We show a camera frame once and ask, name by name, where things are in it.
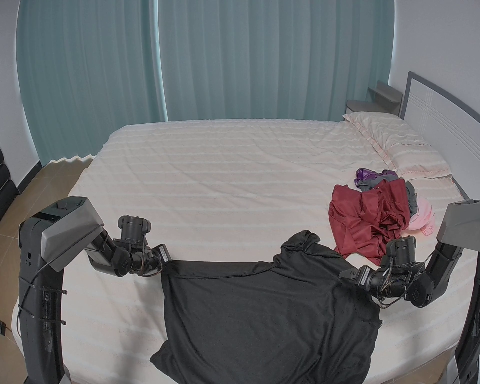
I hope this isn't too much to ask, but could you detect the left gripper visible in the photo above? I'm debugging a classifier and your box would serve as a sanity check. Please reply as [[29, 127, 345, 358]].
[[137, 244, 173, 277]]

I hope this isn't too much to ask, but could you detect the cream pillow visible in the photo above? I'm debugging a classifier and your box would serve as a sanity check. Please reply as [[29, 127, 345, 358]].
[[342, 111, 452, 179]]

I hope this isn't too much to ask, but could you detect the black chest of drawers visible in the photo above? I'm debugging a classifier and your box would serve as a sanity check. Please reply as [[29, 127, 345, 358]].
[[0, 148, 20, 222]]

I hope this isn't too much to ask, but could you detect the grey garment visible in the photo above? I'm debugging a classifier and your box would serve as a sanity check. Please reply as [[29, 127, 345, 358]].
[[358, 170, 418, 216]]

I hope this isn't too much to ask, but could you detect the grey bedside table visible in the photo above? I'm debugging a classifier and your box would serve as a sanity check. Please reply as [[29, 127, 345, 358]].
[[346, 80, 404, 113]]

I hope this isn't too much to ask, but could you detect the black T-shirt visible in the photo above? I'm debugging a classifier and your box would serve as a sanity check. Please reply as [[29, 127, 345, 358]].
[[150, 230, 383, 384]]

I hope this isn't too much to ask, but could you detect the bed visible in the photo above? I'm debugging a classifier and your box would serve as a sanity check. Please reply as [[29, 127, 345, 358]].
[[13, 71, 480, 384]]

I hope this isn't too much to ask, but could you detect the pink garment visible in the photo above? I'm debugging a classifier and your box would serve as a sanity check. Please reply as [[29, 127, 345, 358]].
[[407, 195, 436, 238]]

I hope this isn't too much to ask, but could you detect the blue-green curtain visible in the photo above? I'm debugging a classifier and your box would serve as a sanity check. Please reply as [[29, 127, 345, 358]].
[[16, 0, 167, 166], [157, 0, 394, 121]]

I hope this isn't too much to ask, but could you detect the purple garment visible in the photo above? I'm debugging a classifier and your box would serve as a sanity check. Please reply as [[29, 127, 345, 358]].
[[354, 168, 398, 186]]

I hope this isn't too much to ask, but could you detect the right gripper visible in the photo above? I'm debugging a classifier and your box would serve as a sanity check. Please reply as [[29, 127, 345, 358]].
[[338, 265, 392, 299]]

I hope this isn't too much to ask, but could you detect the dark red garment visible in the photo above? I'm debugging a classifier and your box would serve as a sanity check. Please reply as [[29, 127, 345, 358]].
[[329, 178, 411, 265]]

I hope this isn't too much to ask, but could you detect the black cable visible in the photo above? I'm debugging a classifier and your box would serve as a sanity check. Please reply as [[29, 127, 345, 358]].
[[16, 223, 105, 334]]

